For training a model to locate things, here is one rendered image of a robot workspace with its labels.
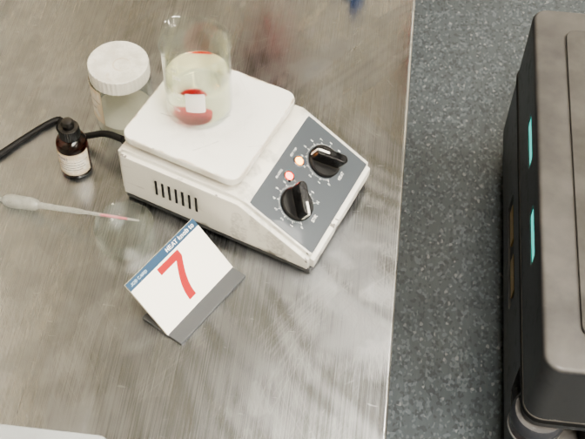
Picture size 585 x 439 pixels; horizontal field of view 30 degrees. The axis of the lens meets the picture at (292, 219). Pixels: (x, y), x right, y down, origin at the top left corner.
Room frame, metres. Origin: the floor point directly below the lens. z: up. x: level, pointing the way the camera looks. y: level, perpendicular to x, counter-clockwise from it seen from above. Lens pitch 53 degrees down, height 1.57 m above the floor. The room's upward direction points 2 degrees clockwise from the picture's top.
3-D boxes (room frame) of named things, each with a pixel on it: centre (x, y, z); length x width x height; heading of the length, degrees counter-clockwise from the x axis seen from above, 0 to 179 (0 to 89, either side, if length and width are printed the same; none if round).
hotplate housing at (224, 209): (0.66, 0.05, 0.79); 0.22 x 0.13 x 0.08; 65
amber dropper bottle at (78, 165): (0.67, 0.21, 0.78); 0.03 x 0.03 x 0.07
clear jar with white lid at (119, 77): (0.74, 0.17, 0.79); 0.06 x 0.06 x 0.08
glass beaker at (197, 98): (0.68, 0.09, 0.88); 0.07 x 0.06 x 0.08; 43
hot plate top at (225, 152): (0.67, 0.08, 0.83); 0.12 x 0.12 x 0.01; 65
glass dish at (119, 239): (0.59, 0.15, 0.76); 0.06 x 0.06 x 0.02
